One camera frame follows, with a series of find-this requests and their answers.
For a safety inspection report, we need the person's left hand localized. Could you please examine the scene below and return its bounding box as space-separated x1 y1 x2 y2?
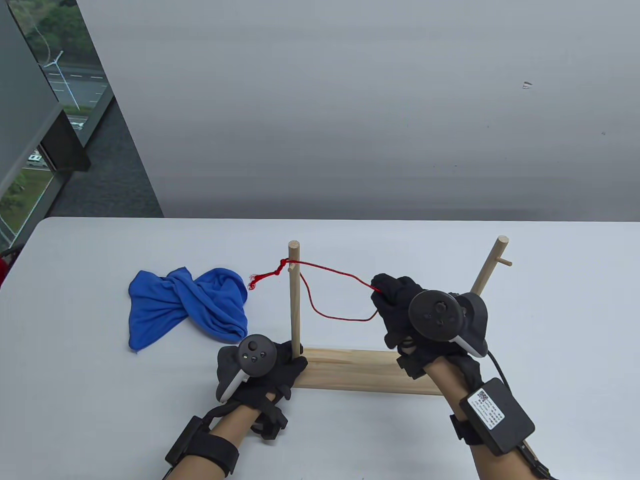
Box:
227 340 309 408

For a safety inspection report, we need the person's right hand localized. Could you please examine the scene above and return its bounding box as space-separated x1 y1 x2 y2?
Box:
370 273 483 381

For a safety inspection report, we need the wooden rack with two posts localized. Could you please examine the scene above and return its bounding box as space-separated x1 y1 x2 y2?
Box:
287 236 513 397

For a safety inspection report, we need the red elastic cord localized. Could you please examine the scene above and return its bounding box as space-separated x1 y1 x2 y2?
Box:
247 258 383 322

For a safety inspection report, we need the blue towel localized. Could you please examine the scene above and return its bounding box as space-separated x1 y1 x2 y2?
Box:
128 267 249 353

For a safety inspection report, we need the person's left forearm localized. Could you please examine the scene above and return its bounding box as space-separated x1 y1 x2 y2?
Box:
175 400 278 480

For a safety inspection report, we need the person's right forearm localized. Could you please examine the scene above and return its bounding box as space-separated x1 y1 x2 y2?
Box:
425 357 541 480

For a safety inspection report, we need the black white handheld controller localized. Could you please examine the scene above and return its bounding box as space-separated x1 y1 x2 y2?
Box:
408 289 489 359
216 334 277 404

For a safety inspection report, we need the black sensor box white label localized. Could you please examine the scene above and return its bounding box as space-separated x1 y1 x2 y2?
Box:
449 377 536 457

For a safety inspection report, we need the window with outdoor view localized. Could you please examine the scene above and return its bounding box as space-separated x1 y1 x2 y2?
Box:
0 0 117 251

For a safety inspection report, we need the grey partition panel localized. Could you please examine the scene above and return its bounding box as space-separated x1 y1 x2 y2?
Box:
0 0 63 196

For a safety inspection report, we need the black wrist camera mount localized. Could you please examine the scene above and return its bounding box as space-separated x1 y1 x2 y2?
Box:
250 400 289 441
397 345 431 380

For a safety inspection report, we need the black strapped sensor box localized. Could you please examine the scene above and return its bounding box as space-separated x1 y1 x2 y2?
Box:
165 415 240 477

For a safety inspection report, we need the black cable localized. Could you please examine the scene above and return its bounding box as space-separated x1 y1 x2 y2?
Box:
487 350 558 480

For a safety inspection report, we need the dark window frame block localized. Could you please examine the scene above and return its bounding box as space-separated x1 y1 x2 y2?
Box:
40 111 92 173

